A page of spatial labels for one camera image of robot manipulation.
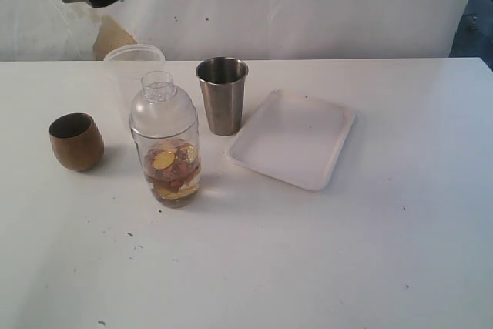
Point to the white rectangular tray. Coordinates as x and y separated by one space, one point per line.
293 138

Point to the clear dome shaker lid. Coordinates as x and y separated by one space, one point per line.
161 109

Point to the clear plastic shaker cup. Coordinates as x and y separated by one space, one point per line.
144 144

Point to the translucent plastic container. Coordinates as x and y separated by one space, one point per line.
125 66

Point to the wooden blocks and coins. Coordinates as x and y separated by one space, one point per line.
172 170

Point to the brown wooden cup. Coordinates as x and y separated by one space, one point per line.
76 141

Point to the brown cardboard piece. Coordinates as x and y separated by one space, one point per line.
111 35

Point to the stainless steel cup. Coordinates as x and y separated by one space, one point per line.
222 81

